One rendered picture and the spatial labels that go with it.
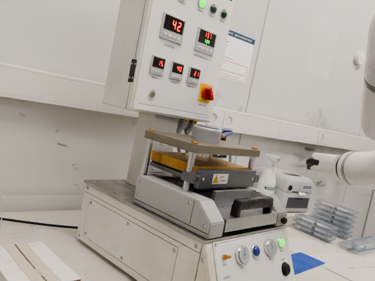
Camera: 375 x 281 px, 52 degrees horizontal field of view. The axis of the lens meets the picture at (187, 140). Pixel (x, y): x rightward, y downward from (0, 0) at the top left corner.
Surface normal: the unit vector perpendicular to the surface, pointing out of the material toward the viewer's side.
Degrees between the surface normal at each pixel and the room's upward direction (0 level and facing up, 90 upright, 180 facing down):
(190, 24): 90
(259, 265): 65
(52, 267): 2
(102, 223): 90
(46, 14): 90
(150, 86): 90
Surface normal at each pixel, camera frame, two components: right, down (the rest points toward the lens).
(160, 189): -0.67, -0.07
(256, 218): 0.71, 0.20
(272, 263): 0.73, -0.23
